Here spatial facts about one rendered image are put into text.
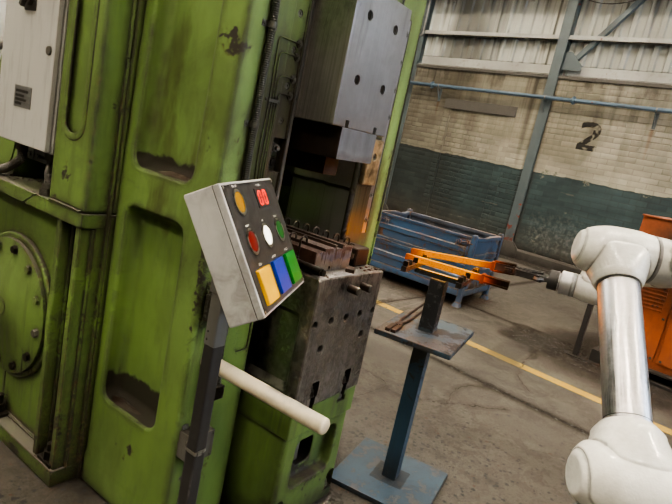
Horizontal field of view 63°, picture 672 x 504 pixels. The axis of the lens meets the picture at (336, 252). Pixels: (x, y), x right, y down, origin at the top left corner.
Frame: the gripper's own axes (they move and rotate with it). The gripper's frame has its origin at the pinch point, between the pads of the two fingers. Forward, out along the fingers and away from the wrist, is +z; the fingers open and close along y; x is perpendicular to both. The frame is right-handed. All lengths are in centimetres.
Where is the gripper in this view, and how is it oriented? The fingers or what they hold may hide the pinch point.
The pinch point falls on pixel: (504, 267)
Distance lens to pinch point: 225.6
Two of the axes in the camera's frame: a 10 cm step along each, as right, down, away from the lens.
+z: -8.9, -2.5, 3.8
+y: 4.1, -0.9, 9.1
